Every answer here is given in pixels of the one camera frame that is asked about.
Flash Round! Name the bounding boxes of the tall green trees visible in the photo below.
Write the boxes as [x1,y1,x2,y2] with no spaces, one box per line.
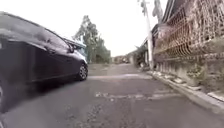
[73,14,113,65]

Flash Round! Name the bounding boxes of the grey asphalt road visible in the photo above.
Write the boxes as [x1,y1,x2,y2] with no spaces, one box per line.
[0,63,224,128]

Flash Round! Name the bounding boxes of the pale utility pole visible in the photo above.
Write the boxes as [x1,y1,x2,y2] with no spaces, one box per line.
[139,0,155,71]

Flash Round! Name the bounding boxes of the black car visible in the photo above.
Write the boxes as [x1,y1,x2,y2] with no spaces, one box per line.
[0,11,90,114]

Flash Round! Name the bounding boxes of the concrete kerb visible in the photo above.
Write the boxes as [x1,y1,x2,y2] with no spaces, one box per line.
[146,69,224,113]

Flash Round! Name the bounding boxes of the rusty mesh fence wall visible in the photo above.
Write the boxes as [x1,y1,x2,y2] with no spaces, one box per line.
[152,0,224,93]

